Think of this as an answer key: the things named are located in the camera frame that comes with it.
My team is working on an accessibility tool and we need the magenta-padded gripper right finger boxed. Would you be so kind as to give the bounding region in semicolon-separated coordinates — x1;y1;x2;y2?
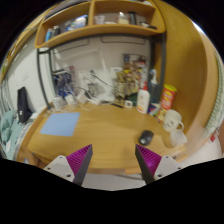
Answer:
134;144;184;185

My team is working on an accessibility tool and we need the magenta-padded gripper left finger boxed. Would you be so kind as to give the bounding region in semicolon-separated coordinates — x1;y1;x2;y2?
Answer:
43;143;94;187

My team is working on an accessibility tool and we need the black computer mouse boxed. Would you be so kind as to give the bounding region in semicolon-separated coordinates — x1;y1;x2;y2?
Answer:
138;129;155;146

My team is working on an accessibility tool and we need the light blue mouse pad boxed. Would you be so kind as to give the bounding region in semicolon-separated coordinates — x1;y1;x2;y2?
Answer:
39;111;81;137

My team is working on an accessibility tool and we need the white printed mug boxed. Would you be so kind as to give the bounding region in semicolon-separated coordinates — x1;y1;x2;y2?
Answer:
162;109;185;133

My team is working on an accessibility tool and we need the teal striped bedding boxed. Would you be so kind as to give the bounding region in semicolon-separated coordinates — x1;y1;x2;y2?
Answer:
0;109;26;159

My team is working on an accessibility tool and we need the red chips can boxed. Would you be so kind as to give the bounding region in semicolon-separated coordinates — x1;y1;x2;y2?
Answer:
157;83;178;123

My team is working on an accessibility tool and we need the white red-capped lotion bottle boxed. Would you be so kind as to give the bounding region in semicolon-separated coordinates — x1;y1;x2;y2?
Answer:
136;81;151;115

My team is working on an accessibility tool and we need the black hanging bag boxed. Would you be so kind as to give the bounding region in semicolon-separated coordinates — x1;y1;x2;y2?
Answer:
16;86;34;124

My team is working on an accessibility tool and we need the blue model kit box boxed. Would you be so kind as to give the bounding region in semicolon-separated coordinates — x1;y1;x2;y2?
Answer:
52;66;76;99

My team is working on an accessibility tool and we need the grey metal cup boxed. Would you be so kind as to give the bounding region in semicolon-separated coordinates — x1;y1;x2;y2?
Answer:
87;83;99;98

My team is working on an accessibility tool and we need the golden robot figurine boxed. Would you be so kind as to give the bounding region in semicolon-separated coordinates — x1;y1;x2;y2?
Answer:
113;78;129;104

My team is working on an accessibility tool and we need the printed figurine box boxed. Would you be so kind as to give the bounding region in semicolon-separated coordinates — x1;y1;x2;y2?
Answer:
122;53;148;96

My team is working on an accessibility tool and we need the wooden shelf unit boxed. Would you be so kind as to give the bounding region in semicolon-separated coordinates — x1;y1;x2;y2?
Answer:
34;0;167;50

